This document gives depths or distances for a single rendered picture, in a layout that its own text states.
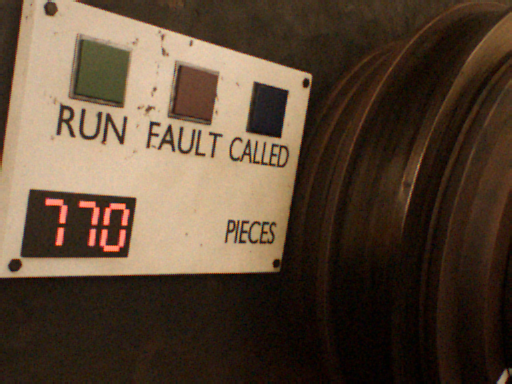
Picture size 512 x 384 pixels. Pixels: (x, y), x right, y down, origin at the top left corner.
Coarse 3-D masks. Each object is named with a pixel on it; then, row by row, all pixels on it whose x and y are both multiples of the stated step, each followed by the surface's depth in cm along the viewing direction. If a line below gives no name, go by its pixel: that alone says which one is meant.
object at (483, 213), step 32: (480, 96) 53; (480, 128) 51; (448, 160) 51; (480, 160) 51; (448, 192) 50; (480, 192) 51; (448, 224) 49; (480, 224) 51; (448, 256) 50; (480, 256) 51; (448, 288) 51; (480, 288) 51; (448, 320) 51; (480, 320) 51; (448, 352) 52; (480, 352) 52
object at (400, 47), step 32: (416, 32) 57; (384, 64) 63; (352, 96) 61; (320, 128) 61; (352, 128) 54; (320, 160) 60; (352, 160) 53; (320, 192) 58; (288, 224) 61; (320, 224) 58; (288, 256) 61; (320, 256) 53; (288, 288) 62; (320, 288) 54; (288, 320) 64; (320, 320) 55; (320, 352) 63
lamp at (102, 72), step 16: (96, 48) 43; (112, 48) 44; (80, 64) 42; (96, 64) 43; (112, 64) 44; (128, 64) 45; (80, 80) 43; (96, 80) 43; (112, 80) 44; (96, 96) 44; (112, 96) 44
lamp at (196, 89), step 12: (180, 72) 48; (192, 72) 49; (204, 72) 49; (180, 84) 48; (192, 84) 49; (204, 84) 50; (216, 84) 50; (180, 96) 48; (192, 96) 49; (204, 96) 50; (180, 108) 48; (192, 108) 49; (204, 108) 50
